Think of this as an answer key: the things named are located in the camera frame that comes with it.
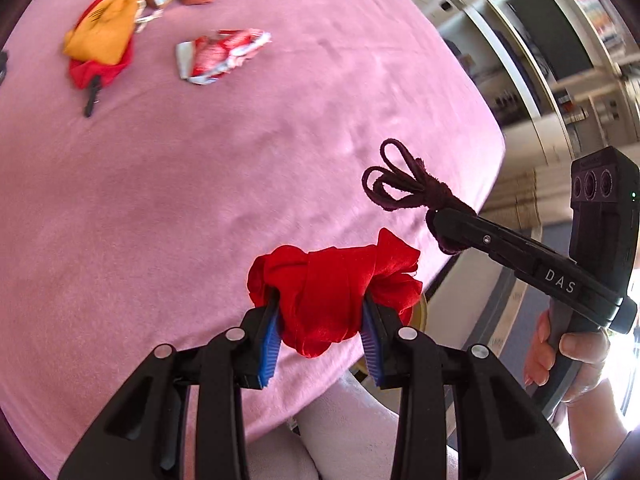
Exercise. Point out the person's right forearm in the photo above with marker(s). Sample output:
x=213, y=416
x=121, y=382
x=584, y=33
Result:
x=595, y=425

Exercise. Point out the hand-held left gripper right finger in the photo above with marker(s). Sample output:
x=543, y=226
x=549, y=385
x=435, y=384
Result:
x=372, y=352

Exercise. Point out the red and white wrapper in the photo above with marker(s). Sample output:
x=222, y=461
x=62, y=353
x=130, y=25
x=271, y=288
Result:
x=220, y=55

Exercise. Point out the person's leg in pale trousers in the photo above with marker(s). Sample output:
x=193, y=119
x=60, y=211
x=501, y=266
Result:
x=340, y=430

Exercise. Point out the red satin cloth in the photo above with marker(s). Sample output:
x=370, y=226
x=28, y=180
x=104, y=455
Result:
x=330, y=290

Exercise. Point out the white shelf unit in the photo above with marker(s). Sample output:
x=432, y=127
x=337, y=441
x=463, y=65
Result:
x=540, y=105

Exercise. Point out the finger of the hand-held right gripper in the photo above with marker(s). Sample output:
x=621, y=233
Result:
x=500, y=247

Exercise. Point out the dark screen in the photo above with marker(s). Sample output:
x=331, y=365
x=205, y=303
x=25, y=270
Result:
x=550, y=30

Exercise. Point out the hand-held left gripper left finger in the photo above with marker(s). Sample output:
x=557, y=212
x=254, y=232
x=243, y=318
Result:
x=267, y=355

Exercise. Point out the pink blanket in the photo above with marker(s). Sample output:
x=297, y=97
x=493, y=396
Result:
x=200, y=185

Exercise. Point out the yellow cloth pouch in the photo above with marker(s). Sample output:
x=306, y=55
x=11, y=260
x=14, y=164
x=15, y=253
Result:
x=102, y=25

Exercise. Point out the person's right hand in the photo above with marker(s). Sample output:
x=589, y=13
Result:
x=582, y=355

